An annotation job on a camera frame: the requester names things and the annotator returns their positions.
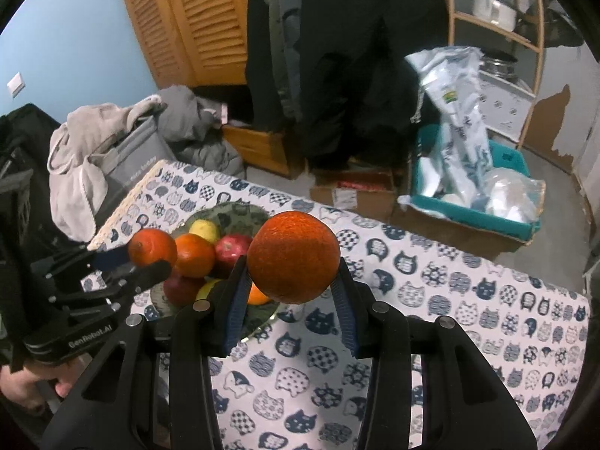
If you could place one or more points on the beige fleece blanket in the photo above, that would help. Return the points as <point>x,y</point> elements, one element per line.
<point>70,187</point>

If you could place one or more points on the grey padded jacket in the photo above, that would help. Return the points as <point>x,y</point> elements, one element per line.
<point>187,117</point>

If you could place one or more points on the cat print tablecloth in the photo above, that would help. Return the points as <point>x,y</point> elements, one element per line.
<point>422,281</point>

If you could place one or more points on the green glass plate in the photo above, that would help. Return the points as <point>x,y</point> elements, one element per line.
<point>234,218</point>

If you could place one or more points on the wooden shelf rack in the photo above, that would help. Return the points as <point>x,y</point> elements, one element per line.
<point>538,56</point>

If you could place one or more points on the black coat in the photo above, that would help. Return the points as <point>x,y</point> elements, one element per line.
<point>365,56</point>

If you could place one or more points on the white patterned drawer box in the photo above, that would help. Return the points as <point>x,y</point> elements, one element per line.
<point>506,103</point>

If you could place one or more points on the teal plastic crate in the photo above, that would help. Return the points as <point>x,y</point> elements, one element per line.
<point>506,154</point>

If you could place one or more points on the white patterned plastic bag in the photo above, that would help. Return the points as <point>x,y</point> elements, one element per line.
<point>464,140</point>

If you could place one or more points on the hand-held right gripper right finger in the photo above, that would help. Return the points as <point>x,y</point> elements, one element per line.
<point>349,323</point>

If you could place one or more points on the grey fabric bag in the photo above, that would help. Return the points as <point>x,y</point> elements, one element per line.
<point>131,159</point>

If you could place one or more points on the person's left hand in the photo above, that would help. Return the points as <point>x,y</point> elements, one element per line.
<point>18,384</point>

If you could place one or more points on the black bag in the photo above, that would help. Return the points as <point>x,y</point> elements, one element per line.
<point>23,173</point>

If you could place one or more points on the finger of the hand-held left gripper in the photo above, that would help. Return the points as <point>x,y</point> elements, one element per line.
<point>145,274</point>
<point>110,257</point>

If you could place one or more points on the dark coat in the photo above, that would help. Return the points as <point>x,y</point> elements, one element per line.
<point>258,56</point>

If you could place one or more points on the small tangerine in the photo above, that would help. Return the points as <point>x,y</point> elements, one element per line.
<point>257,296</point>
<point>152,246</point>

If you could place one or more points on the cardboard box on floor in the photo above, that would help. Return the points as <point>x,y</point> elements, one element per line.
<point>370,201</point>

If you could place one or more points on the steel pot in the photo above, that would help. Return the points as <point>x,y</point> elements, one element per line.
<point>497,65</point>

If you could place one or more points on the wall light switch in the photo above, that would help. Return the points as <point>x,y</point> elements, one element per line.
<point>15,84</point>

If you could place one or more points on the wooden louvered wardrobe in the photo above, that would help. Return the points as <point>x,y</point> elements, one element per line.
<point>187,18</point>

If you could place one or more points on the large reddish orange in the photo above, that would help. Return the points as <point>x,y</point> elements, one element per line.
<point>194,255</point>

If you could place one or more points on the dark red apple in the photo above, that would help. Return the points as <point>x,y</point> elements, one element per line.
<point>183,290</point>

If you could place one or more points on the wooden drawer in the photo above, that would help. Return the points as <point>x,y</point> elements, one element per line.
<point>258,145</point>

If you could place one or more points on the white pot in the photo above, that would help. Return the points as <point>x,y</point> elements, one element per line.
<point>492,9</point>

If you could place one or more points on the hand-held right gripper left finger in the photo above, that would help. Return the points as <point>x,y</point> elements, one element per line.
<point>236,309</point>

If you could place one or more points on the clear plastic bag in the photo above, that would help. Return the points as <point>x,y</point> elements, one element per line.
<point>511,192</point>

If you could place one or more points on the plain cardboard box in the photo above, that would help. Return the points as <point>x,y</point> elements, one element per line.
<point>450,227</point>

